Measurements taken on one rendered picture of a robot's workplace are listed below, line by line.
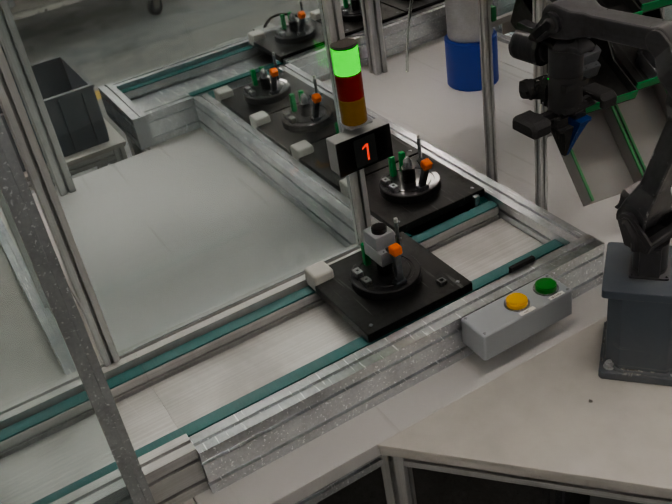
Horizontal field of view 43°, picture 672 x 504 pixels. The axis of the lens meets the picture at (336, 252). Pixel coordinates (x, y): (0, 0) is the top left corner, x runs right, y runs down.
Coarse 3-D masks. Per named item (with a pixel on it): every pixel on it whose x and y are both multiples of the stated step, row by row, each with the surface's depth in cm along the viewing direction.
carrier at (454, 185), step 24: (384, 168) 207; (408, 168) 194; (432, 168) 204; (384, 192) 194; (408, 192) 193; (432, 192) 193; (456, 192) 193; (480, 192) 193; (384, 216) 190; (408, 216) 188; (432, 216) 189
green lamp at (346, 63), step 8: (352, 48) 155; (336, 56) 155; (344, 56) 155; (352, 56) 155; (336, 64) 156; (344, 64) 156; (352, 64) 156; (336, 72) 158; (344, 72) 157; (352, 72) 157
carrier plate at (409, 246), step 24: (408, 240) 181; (336, 264) 177; (432, 264) 172; (312, 288) 174; (336, 288) 170; (432, 288) 166; (456, 288) 165; (360, 312) 163; (384, 312) 162; (408, 312) 161
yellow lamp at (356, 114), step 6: (342, 102) 161; (348, 102) 160; (354, 102) 160; (360, 102) 161; (342, 108) 161; (348, 108) 161; (354, 108) 161; (360, 108) 161; (342, 114) 162; (348, 114) 161; (354, 114) 161; (360, 114) 162; (366, 114) 163; (342, 120) 164; (348, 120) 162; (354, 120) 162; (360, 120) 162; (366, 120) 164
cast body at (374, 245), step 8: (376, 224) 164; (384, 224) 164; (368, 232) 164; (376, 232) 163; (384, 232) 163; (392, 232) 164; (368, 240) 165; (376, 240) 162; (384, 240) 163; (392, 240) 164; (368, 248) 166; (376, 248) 163; (384, 248) 164; (376, 256) 165; (384, 256) 163; (384, 264) 164
